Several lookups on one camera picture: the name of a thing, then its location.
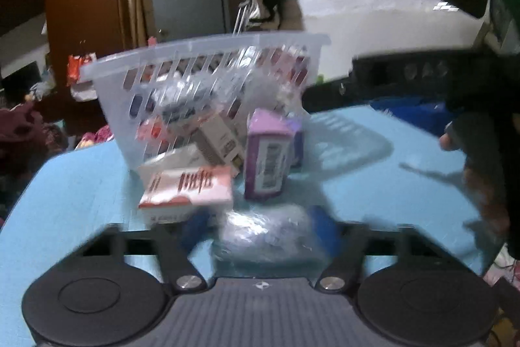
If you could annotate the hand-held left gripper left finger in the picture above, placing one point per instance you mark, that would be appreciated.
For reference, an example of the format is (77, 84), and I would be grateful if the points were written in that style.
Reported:
(196, 227)

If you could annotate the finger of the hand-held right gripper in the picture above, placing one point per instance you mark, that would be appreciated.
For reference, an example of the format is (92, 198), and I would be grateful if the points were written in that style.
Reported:
(333, 97)

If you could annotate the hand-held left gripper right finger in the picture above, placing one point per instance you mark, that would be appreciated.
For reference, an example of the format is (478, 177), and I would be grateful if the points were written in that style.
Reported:
(325, 227)

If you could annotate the white and pink box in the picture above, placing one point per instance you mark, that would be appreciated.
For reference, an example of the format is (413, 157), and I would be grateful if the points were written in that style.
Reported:
(183, 188)

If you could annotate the red box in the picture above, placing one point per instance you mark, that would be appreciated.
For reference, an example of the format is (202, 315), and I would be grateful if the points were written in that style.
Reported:
(286, 64)

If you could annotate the white roll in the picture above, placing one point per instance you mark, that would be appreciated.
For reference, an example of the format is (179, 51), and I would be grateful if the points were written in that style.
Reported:
(268, 233)

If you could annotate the purple box with barcode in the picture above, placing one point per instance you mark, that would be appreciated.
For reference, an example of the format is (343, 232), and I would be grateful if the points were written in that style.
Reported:
(268, 156)

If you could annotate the white printed box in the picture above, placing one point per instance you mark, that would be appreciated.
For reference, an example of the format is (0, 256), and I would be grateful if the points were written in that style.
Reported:
(217, 141)

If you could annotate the white and navy box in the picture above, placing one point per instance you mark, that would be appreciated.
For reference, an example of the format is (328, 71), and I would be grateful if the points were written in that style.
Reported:
(185, 111)

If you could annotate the white plastic basket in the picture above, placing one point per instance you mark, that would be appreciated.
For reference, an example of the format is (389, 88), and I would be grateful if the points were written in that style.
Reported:
(122, 87)

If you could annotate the person's right hand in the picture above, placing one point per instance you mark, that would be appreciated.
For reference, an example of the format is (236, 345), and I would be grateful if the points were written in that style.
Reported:
(485, 194)

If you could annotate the blue fabric bag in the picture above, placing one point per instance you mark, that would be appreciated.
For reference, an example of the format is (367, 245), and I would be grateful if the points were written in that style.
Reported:
(406, 109)

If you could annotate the green box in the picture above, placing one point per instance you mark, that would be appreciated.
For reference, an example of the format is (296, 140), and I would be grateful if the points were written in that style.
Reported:
(505, 9)

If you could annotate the metal crutch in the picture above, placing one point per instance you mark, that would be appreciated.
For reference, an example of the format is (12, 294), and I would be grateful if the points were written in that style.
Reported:
(245, 13)

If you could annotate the white plastic bag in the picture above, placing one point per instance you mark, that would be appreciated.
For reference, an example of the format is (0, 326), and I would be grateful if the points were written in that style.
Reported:
(83, 91)

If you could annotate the pile of clothes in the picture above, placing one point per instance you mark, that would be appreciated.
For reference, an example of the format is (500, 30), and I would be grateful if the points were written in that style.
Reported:
(28, 168)

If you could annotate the orange plastic bag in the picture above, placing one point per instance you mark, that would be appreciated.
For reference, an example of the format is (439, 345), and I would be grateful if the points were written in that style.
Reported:
(75, 68)

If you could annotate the maroon cloth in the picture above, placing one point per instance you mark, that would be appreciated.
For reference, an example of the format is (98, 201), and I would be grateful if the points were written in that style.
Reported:
(20, 127)

